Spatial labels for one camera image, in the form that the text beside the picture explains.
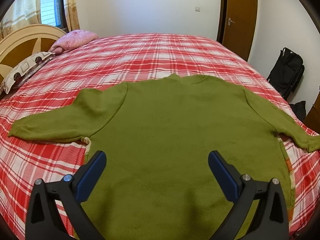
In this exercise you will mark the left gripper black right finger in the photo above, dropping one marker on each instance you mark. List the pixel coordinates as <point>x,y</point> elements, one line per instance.
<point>270,219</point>

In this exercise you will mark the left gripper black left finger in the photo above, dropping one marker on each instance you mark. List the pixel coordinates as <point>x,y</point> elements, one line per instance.
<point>43,218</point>

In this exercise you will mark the green knitted sweater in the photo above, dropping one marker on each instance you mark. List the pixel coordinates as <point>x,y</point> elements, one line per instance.
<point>157,135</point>

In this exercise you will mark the brown wooden furniture corner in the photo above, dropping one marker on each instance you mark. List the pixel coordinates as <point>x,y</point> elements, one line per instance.
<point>312,119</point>

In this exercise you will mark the black bag on floor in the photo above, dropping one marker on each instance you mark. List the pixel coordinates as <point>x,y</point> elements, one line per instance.
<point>299,109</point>

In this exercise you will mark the black folded stroller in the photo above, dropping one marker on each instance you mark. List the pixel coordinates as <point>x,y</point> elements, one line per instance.
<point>287,73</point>

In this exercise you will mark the white brown patterned pillow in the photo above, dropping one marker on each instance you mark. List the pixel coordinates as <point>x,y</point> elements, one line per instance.
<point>22,72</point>

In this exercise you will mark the red white plaid bedspread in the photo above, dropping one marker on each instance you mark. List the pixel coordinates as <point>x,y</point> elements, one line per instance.
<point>104,63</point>

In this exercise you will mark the cream wooden headboard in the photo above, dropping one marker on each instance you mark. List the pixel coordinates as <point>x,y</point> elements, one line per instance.
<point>27,41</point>

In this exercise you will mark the pink pillow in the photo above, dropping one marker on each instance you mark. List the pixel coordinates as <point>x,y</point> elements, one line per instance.
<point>72,40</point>

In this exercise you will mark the right beige curtain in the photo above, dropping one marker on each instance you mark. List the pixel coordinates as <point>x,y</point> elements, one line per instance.
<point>71,15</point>

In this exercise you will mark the beige curtain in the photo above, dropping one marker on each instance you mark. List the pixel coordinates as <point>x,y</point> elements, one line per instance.
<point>71,15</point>
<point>21,13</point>

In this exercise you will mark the left beige curtain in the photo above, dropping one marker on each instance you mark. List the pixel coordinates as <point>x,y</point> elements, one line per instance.
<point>21,13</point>

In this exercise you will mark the brown wooden door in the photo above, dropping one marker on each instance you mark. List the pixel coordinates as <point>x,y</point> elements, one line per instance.
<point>238,37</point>

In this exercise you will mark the silver door handle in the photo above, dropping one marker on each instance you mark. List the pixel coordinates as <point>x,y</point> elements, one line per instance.
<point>230,21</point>

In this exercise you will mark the window with dark frame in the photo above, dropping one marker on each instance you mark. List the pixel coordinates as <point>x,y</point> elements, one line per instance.
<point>52,13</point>

